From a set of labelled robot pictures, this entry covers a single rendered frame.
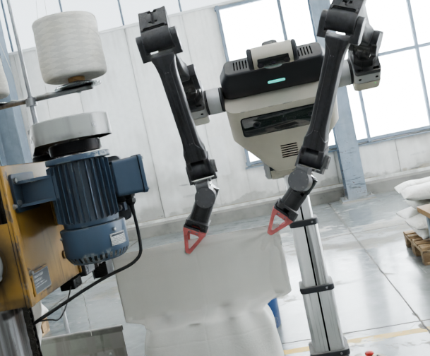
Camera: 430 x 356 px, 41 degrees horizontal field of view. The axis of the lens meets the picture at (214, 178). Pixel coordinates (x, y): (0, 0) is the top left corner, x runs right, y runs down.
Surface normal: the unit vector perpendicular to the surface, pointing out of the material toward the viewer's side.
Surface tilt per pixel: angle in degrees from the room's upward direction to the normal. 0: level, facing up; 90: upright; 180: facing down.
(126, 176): 90
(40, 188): 90
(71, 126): 90
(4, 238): 90
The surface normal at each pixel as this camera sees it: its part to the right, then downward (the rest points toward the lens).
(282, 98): -0.22, -0.70
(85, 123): 0.59, -0.07
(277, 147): 0.05, 0.69
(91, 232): 0.13, 0.05
